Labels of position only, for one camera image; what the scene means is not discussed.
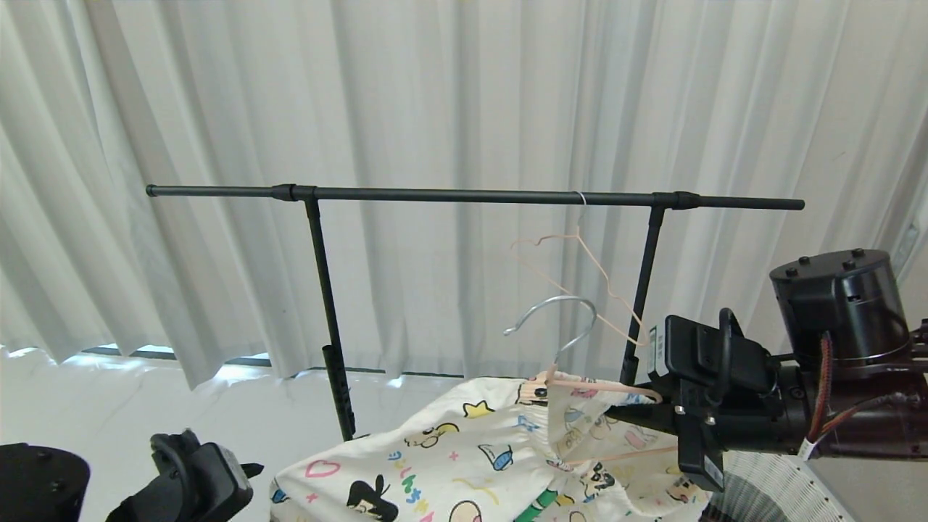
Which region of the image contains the white laundry basket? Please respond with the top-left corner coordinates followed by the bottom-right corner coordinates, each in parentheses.
top-left (707, 449), bottom-right (856, 522)

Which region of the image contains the white curtain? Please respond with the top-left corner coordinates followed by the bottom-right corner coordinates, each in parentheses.
top-left (0, 0), bottom-right (928, 392)

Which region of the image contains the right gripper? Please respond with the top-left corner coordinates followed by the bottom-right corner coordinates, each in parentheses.
top-left (674, 365), bottom-right (813, 494)

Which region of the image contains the pink clothes hanger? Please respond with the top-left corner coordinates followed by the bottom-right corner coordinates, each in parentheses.
top-left (503, 295), bottom-right (680, 465)
top-left (510, 191), bottom-right (651, 349)

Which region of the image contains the cream printed garment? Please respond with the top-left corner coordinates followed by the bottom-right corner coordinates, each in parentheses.
top-left (270, 373), bottom-right (715, 522)

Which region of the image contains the black cable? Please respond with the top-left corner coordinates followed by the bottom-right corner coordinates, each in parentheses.
top-left (150, 433), bottom-right (193, 508)
top-left (716, 307), bottom-right (746, 403)

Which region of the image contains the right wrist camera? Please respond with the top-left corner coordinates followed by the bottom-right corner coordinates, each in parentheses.
top-left (647, 314), bottom-right (782, 407)

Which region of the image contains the black clothes rack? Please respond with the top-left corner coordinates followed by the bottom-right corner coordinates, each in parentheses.
top-left (145, 183), bottom-right (805, 442)

